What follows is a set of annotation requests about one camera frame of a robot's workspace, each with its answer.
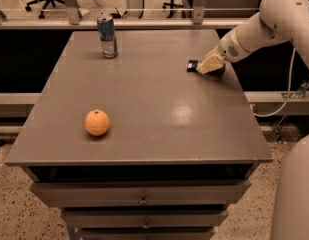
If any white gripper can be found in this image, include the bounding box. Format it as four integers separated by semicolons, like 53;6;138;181
197;28;250;74

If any dark blue rxbar wrapper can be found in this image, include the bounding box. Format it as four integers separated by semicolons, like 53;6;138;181
186;59;225;77

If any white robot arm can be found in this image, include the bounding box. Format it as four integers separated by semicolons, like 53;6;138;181
197;0;309;240

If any blue silver energy drink can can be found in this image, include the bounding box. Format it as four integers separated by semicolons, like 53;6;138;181
97;13;118;59

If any grey drawer cabinet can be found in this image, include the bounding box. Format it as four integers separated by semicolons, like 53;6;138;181
5;29;274;240

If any orange fruit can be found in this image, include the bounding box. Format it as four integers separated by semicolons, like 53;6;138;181
85;110;110;136

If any top grey drawer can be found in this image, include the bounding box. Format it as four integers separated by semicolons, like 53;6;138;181
30;180;251;208

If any grey drawer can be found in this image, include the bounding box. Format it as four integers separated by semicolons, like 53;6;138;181
30;180;251;208
81;228;215;240
62;207;228;229

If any black office chair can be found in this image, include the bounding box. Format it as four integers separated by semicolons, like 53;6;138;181
25;0;65;19

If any middle grey drawer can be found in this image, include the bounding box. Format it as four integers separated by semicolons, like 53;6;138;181
62;207;228;229

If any bottom grey drawer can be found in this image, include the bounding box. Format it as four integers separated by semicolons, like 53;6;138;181
81;228;215;240

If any white cable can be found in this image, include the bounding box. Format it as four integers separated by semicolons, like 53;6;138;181
252;47;297;119

